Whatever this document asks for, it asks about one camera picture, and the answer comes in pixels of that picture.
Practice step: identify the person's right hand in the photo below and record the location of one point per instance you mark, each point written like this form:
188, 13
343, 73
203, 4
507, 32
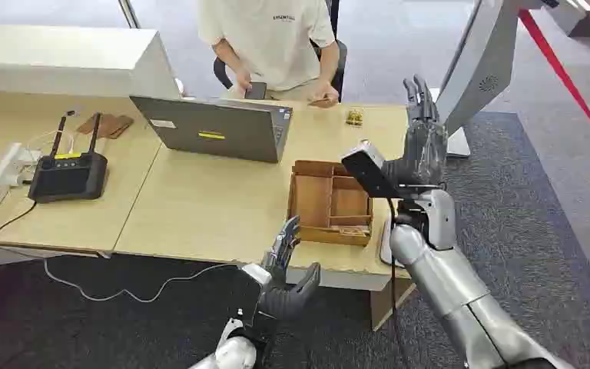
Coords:
244, 79

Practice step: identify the robot left hand grey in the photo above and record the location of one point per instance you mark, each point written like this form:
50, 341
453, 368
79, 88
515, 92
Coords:
281, 300

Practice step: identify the robot right hand grey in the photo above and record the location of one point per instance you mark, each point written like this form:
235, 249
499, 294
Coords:
423, 153

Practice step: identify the person's left hand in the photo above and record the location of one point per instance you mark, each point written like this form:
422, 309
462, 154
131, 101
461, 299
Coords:
325, 93

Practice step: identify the dark phone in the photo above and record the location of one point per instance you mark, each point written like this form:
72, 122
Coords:
257, 90

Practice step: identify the robot right arm silver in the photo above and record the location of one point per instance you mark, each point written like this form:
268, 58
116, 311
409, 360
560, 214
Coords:
453, 285

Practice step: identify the robot left arm silver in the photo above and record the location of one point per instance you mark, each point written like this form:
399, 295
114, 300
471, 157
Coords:
231, 351

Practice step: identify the white monitor base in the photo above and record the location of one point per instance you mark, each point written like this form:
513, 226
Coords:
457, 142

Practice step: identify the small golden object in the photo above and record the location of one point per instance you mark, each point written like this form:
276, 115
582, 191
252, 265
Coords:
354, 117

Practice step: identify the person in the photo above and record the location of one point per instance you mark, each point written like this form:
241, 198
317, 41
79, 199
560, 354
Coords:
269, 40

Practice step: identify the grey laptop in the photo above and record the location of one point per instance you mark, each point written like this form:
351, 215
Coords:
213, 130

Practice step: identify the cards stack in box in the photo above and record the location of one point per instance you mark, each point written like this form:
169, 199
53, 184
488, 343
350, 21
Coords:
354, 230

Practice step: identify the wooden card box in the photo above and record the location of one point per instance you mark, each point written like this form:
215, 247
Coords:
328, 203

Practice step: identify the white monitor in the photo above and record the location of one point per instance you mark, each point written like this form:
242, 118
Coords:
480, 61

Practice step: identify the wooden desk leg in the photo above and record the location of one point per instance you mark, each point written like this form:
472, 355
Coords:
389, 305

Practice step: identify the grey metal pole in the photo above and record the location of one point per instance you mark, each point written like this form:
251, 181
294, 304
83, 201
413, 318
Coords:
129, 13

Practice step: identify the brown leather pouch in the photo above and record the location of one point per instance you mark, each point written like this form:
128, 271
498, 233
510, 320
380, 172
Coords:
105, 126

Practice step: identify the red barrier tape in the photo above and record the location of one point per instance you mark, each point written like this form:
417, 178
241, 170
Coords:
567, 81

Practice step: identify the white partition box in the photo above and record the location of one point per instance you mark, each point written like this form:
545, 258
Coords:
66, 61

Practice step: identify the black controller with antennas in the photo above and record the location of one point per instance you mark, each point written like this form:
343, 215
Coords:
68, 175

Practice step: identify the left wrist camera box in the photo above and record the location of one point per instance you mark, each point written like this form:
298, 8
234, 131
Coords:
257, 274

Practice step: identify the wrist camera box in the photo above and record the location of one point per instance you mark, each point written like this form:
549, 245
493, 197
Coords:
257, 274
369, 170

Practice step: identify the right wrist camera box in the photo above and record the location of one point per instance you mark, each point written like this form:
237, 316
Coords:
369, 170

